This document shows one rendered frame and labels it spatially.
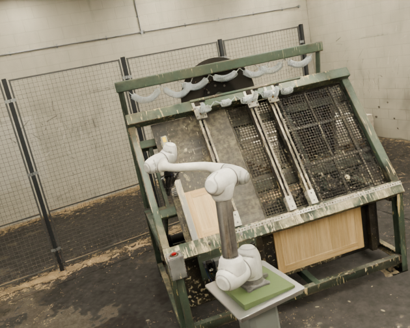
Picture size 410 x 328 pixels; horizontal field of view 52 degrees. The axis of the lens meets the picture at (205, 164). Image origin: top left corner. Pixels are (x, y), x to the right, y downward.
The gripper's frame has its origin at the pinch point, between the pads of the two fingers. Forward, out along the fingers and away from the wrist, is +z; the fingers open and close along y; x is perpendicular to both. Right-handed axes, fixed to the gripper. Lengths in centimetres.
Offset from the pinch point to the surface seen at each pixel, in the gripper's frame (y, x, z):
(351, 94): -206, -21, -38
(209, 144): -60, -39, -5
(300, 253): -118, 41, 81
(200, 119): -59, -58, -21
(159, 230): 5.3, -1.5, 38.2
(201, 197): -36.7, -9.4, 24.8
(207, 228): -31, 12, 40
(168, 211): -9.7, -15.5, 35.4
